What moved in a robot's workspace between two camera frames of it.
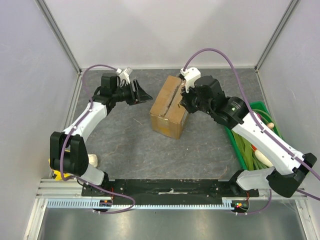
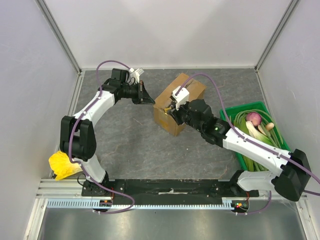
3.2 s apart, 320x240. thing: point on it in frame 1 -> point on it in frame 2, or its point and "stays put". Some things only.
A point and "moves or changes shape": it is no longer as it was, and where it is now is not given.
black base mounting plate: [170, 188] stays put
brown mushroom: [270, 125] stays put
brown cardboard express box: [168, 116] moves or changes shape
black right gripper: [187, 102] -> [175, 114]
